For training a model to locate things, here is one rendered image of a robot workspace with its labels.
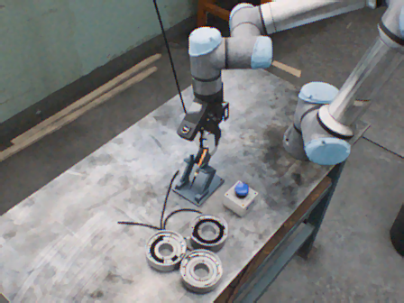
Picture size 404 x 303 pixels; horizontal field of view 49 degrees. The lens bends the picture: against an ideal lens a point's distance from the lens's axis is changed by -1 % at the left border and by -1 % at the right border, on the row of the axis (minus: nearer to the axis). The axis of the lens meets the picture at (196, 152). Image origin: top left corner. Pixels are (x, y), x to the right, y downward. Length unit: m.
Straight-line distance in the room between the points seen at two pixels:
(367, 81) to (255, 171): 0.45
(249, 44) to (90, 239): 0.65
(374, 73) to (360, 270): 1.28
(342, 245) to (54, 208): 1.44
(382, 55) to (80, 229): 0.88
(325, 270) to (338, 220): 0.30
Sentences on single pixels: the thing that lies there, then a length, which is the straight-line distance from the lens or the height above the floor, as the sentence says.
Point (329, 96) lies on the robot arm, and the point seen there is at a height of 1.03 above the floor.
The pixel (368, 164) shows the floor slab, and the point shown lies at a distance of 2.70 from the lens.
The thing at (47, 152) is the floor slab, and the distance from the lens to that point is 2.64.
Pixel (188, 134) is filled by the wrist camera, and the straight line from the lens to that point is 1.13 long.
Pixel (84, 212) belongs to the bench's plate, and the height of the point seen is 0.80.
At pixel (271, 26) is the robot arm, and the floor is 1.25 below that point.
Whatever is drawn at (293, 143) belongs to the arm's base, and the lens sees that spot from 1.44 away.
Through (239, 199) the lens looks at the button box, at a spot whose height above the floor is 0.85.
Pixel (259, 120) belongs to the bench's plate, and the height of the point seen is 0.80.
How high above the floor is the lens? 1.83
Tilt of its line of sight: 46 degrees down
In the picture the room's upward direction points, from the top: 2 degrees clockwise
